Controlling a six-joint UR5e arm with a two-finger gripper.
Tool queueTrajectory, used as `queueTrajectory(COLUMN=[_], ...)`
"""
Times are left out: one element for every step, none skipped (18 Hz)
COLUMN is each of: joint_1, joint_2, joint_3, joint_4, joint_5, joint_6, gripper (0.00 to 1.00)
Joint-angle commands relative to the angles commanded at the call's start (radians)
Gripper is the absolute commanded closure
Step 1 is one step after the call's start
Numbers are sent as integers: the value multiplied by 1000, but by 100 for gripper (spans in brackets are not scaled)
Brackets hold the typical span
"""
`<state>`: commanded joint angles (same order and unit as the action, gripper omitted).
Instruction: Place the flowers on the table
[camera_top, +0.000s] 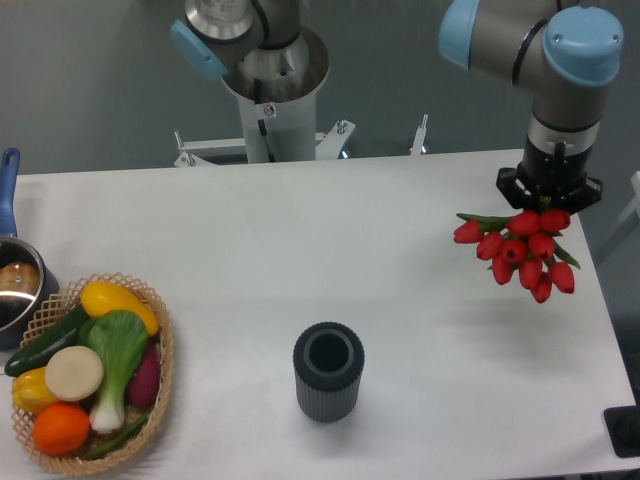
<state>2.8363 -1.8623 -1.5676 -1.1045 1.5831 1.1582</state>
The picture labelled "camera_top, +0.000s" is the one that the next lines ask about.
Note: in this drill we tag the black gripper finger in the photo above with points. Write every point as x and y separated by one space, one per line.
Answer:
513 190
585 196

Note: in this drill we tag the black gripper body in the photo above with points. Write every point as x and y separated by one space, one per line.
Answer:
552 175

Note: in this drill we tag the red tulip bouquet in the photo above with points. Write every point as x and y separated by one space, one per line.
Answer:
523 246

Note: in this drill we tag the grey robot arm, blue caps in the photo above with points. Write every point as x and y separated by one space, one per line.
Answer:
565 54

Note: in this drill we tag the black device at table edge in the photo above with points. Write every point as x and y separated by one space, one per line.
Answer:
622 424

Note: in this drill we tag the dark grey ribbed vase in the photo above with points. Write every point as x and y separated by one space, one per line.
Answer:
328 361

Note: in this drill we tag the green bok choy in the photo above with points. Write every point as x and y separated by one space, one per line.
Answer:
119 338

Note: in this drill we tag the purple sweet potato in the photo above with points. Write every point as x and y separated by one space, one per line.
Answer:
144 385

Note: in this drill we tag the yellow squash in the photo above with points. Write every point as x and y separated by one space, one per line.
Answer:
99 298

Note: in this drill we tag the green chili pepper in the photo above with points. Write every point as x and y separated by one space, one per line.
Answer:
122 438

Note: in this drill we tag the dark green cucumber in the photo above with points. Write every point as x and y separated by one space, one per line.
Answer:
38 352

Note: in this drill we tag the woven wicker basket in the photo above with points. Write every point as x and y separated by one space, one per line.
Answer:
52 311

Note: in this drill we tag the beige round disc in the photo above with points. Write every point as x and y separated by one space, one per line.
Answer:
74 373

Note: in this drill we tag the orange fruit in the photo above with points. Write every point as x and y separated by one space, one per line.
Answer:
61 428

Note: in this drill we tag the yellow bell pepper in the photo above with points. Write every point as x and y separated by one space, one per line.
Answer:
31 393

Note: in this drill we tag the white frame at right edge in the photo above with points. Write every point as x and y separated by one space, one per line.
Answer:
622 227

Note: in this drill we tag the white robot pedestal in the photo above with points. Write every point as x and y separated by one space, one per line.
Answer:
276 95

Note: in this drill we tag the blue handled saucepan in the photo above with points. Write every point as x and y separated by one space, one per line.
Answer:
26 281

